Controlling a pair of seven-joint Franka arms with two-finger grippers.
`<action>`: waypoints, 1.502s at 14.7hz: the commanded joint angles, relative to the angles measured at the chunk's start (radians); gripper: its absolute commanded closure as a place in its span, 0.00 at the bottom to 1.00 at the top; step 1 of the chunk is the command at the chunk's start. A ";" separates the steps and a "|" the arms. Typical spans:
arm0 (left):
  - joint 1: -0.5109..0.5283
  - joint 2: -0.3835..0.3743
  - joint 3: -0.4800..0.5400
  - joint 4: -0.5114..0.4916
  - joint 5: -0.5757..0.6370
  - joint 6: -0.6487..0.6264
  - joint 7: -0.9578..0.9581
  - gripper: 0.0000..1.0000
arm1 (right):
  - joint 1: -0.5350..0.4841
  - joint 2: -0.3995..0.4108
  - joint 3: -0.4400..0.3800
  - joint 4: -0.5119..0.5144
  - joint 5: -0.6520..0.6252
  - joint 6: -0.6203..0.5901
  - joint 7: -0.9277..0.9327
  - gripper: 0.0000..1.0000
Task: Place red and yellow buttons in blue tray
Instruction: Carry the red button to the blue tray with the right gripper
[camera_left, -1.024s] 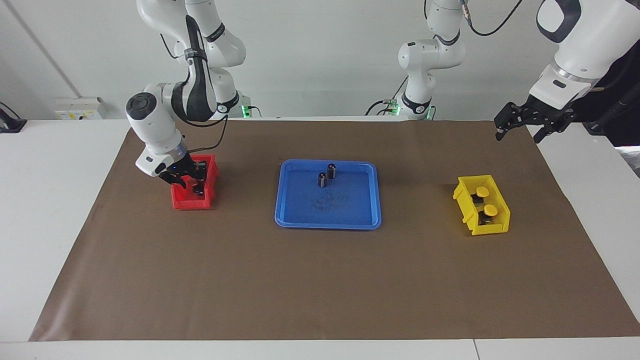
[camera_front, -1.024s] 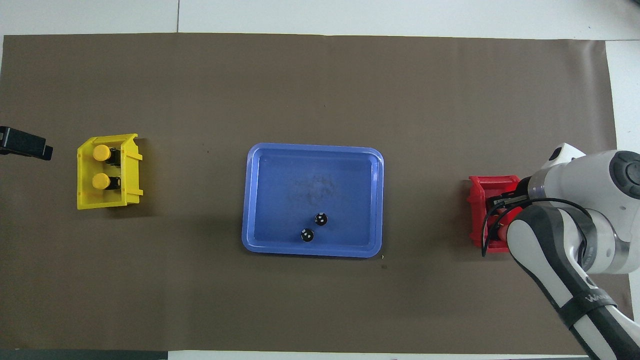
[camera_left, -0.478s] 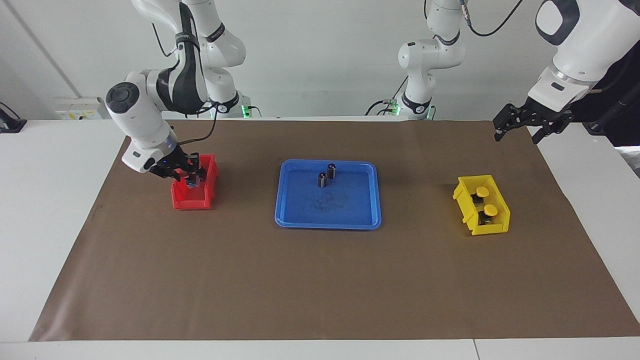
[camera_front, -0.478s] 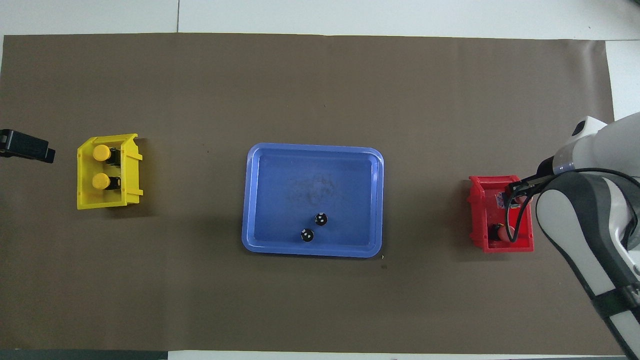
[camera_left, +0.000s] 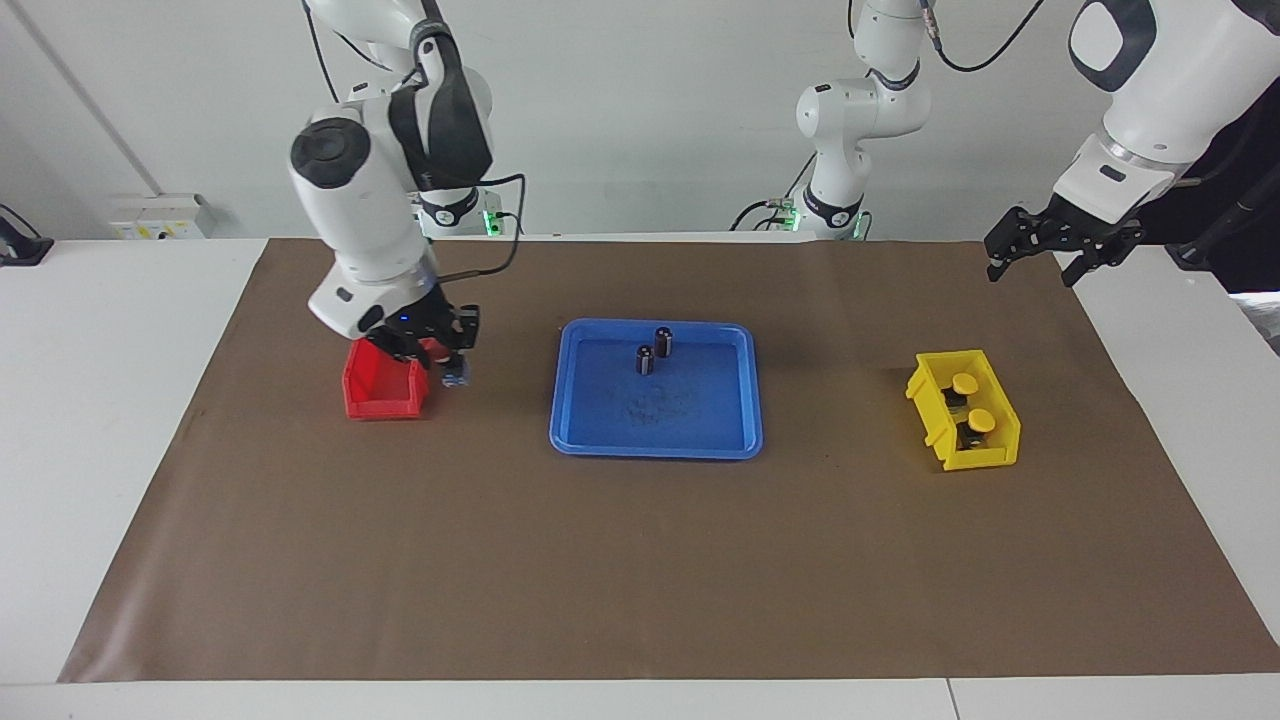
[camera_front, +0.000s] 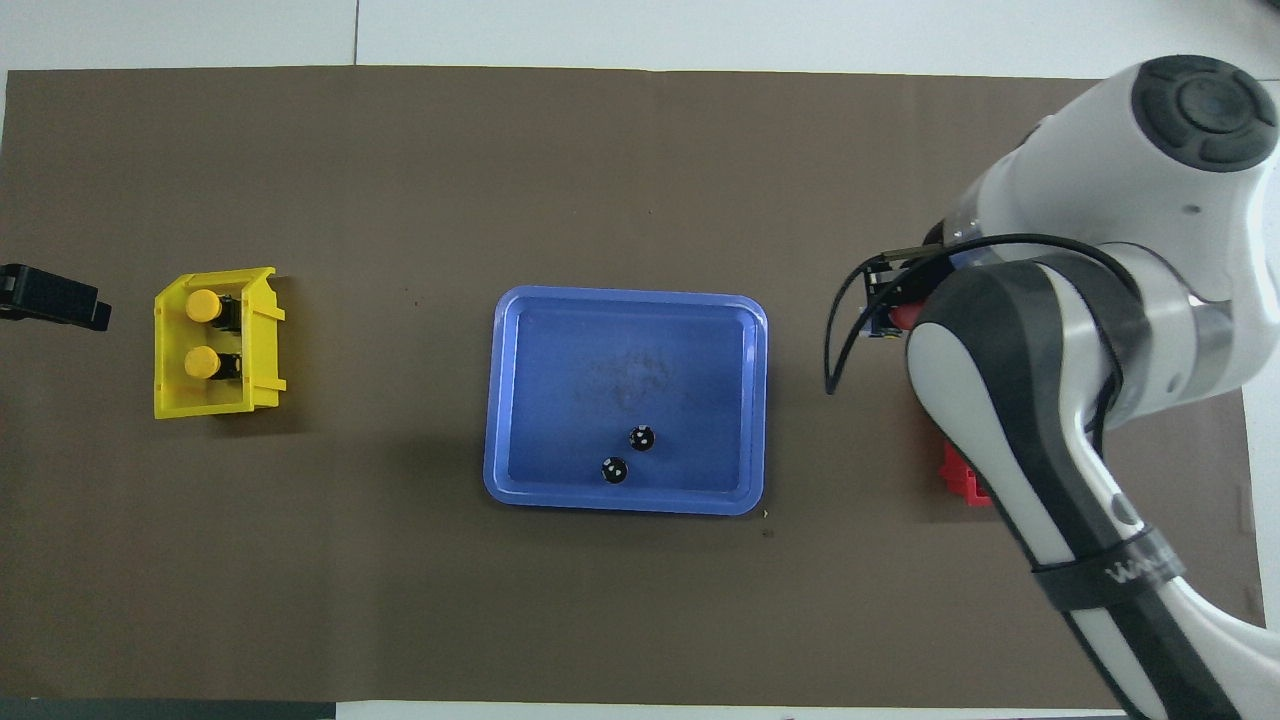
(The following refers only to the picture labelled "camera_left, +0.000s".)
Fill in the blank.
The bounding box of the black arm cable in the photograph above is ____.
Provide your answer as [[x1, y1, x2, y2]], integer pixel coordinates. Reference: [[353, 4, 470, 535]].
[[918, 0, 1047, 75], [410, 172, 526, 281]]

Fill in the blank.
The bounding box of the red plastic storage bin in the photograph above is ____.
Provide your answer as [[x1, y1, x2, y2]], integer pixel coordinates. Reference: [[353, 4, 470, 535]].
[[342, 338, 441, 421]]

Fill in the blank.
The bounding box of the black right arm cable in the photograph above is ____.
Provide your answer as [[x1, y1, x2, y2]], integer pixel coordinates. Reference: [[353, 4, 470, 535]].
[[410, 172, 526, 281]]

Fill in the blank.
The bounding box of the black base cable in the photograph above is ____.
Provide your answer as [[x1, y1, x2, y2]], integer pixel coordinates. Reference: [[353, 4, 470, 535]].
[[732, 150, 816, 233]]

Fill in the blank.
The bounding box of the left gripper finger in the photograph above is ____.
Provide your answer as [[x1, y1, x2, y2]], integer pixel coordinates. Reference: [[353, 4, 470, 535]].
[[985, 208, 1041, 284], [1062, 228, 1146, 289]]

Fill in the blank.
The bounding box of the black backdrop panel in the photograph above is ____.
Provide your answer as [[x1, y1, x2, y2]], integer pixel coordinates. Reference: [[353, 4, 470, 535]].
[[1140, 0, 1280, 293]]

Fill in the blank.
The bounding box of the red push button switch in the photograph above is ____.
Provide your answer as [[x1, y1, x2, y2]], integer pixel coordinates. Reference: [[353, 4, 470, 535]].
[[422, 338, 473, 391]]

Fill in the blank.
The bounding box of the blue plastic tray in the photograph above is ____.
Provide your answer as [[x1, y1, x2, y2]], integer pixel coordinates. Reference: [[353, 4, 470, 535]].
[[549, 318, 764, 460]]

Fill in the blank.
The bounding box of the yellow plastic storage bin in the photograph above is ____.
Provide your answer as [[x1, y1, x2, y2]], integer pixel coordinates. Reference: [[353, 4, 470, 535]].
[[905, 348, 1023, 473]]

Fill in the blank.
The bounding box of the brown paper table mat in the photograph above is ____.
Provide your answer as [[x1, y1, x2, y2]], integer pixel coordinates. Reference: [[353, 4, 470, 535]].
[[58, 237, 1280, 684]]

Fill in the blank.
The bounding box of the black stand pole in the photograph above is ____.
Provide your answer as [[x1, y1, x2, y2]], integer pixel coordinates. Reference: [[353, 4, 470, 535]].
[[1165, 150, 1280, 273]]

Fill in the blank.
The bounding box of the small black device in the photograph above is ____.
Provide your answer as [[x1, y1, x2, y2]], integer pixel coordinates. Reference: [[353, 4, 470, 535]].
[[0, 203, 54, 268]]

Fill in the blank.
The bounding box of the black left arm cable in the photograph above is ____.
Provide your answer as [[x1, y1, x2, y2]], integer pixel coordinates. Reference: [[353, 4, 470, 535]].
[[918, 0, 1047, 75]]

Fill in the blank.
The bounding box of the grey crumpled plastic sheet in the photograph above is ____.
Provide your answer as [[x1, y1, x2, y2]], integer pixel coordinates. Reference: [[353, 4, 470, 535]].
[[1228, 290, 1280, 357]]

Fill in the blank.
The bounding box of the white wall power outlet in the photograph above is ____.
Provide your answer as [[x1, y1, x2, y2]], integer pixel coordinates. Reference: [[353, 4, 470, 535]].
[[108, 192, 213, 241]]

